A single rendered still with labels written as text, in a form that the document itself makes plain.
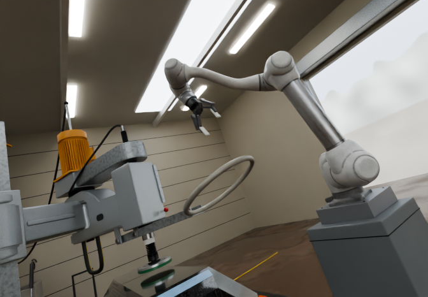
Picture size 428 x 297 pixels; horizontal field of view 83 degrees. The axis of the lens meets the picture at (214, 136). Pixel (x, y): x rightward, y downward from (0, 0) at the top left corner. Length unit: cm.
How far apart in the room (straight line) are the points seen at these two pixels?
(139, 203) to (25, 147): 554
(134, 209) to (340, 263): 120
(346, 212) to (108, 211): 149
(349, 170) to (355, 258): 42
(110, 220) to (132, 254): 479
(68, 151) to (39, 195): 435
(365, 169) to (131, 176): 132
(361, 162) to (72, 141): 213
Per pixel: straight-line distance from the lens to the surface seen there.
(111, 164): 186
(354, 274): 144
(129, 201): 172
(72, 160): 235
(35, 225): 203
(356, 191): 144
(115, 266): 662
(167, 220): 157
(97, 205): 202
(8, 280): 193
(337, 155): 123
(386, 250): 131
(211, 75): 138
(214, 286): 132
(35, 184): 674
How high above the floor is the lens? 108
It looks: 15 degrees up
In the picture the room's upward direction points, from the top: 19 degrees counter-clockwise
